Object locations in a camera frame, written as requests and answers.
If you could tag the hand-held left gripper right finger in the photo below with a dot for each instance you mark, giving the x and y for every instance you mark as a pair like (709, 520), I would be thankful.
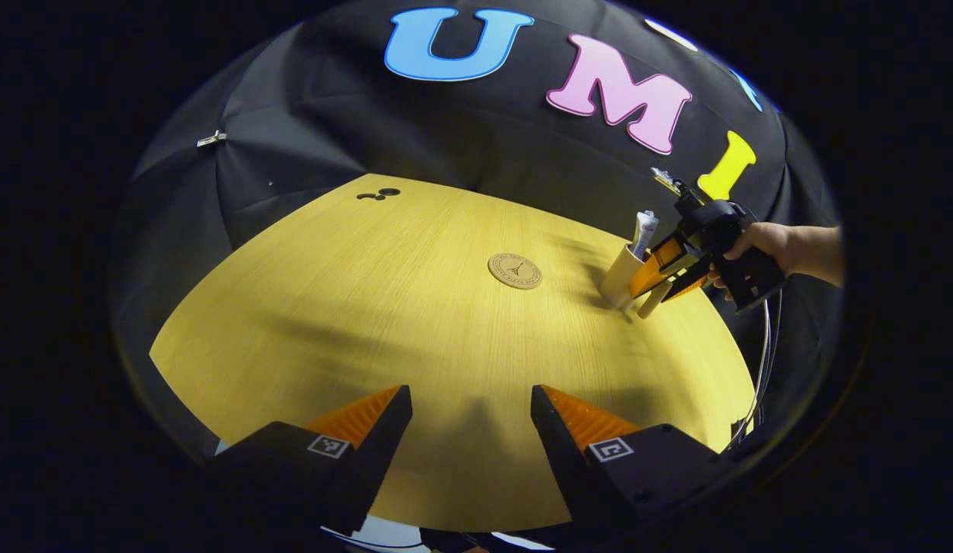
(560, 442)

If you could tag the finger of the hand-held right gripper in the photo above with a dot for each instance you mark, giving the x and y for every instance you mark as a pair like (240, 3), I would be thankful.
(687, 280)
(656, 265)

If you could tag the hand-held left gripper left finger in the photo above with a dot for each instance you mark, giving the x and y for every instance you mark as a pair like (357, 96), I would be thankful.
(380, 442)

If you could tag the white toothpaste tube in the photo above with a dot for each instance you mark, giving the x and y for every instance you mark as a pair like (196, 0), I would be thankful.
(645, 230)

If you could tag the round cork coaster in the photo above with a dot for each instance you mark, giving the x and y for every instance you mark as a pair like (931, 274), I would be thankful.
(515, 271)

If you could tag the black backdrop cloth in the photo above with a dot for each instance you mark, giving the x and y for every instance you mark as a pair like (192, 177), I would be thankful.
(330, 138)

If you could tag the silver cloth clip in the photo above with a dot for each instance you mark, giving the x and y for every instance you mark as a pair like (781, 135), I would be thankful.
(211, 139)

